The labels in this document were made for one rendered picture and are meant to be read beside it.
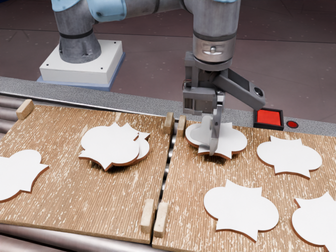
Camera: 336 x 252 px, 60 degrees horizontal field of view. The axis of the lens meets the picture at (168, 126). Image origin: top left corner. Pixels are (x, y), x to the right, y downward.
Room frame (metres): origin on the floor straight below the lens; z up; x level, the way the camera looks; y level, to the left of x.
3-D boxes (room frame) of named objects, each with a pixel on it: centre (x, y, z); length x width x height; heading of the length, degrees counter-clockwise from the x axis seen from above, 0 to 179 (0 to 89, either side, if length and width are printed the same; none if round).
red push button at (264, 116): (0.61, -0.27, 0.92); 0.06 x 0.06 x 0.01; 76
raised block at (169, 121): (0.57, 0.00, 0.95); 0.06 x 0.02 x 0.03; 172
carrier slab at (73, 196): (0.46, 0.21, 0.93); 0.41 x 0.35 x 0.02; 82
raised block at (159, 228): (0.29, 0.01, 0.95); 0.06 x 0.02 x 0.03; 170
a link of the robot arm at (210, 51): (0.49, -0.08, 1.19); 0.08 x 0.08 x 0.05
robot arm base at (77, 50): (1.00, 0.32, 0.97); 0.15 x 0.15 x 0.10
